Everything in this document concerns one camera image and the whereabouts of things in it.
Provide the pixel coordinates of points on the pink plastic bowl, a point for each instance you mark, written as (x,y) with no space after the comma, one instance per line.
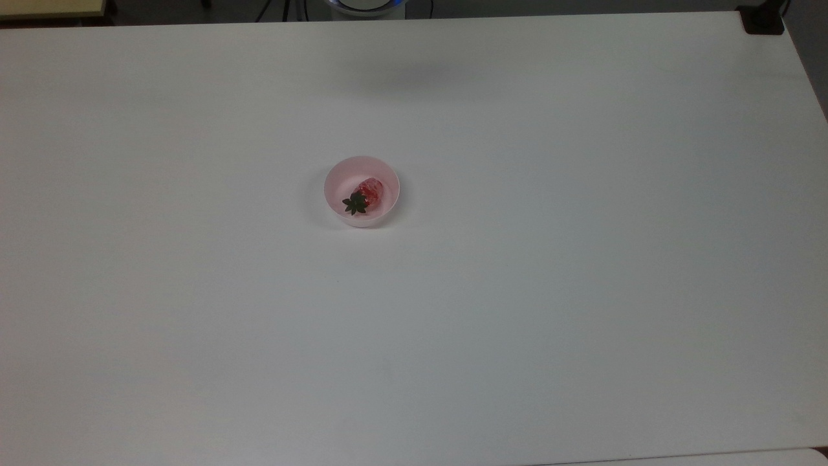
(339,178)

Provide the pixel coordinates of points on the yellowish wooden table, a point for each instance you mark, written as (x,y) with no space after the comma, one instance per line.
(48,8)

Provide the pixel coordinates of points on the red strawberry with green leaves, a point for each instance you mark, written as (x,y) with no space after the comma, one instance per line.
(366,194)

